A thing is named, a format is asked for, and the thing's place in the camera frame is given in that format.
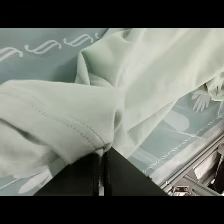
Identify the pale green T-shirt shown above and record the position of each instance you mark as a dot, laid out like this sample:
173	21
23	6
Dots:
140	76

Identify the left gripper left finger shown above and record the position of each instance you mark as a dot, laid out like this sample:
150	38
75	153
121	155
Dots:
78	178

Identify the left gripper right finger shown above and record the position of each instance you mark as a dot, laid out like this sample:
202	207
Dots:
128	178

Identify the silver frame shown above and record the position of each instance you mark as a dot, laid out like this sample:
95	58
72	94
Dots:
196	173

